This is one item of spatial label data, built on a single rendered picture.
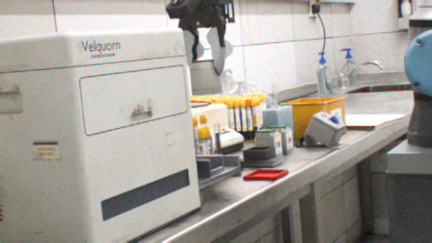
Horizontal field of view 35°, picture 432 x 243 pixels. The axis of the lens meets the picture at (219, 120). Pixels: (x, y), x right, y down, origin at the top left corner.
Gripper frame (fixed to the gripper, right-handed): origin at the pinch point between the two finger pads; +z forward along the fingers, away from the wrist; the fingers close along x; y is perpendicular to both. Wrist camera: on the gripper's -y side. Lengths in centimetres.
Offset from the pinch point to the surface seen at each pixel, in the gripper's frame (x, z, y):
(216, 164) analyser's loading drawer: -6.4, 16.7, -8.8
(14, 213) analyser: 1, 16, -48
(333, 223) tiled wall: 66, 91, 207
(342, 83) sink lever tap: 55, 19, 205
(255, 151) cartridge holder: -0.8, 18.7, 15.5
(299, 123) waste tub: 5, 17, 49
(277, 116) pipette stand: 3.5, 13.6, 34.9
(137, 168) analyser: -10.8, 11.9, -36.0
